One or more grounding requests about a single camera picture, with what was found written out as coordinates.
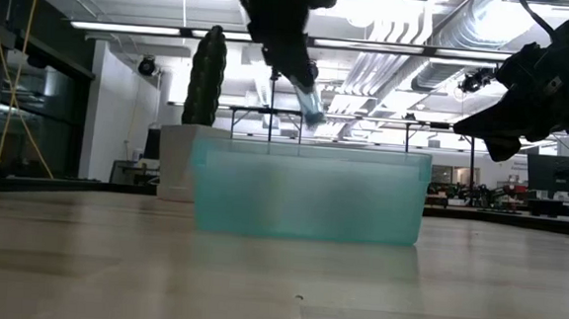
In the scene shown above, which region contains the black computer monitor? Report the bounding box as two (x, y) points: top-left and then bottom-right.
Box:
(525, 153), (569, 200)

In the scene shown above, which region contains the black vertical stand pole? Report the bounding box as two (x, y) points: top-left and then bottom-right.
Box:
(265, 68), (283, 143)

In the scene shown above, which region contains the yellow hanging cable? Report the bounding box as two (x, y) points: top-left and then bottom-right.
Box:
(0, 0), (65, 181)

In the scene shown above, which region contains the black ceiling camera with cable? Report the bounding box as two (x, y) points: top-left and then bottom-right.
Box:
(456, 65), (498, 96)

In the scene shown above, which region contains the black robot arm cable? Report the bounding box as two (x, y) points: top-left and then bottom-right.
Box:
(514, 0), (560, 44)

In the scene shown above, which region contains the long ceiling light strip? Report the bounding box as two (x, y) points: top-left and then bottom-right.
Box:
(67, 19), (515, 63)

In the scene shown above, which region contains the white square planter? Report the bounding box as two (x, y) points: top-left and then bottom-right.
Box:
(155, 121), (233, 205)

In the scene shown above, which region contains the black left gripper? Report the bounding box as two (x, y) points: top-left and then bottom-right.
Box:
(241, 1), (324, 95)

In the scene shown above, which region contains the round black ceiling camera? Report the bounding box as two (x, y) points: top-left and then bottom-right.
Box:
(136, 54), (158, 78)

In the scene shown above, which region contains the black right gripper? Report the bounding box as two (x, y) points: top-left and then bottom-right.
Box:
(450, 36), (569, 167)

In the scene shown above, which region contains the cluttered background workbench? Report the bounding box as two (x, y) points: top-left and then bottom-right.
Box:
(427, 177), (569, 221)

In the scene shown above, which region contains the silver ceiling air duct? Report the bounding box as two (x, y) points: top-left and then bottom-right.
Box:
(340, 0), (569, 115)

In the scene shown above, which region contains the tall dark green cactus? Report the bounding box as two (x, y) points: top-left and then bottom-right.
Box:
(181, 23), (230, 129)

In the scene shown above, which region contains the translucent teal plastic basket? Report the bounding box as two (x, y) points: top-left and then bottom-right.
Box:
(187, 137), (435, 249)

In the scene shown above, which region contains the black metal table frame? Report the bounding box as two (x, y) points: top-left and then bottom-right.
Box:
(226, 105), (306, 145)
(401, 120), (480, 188)

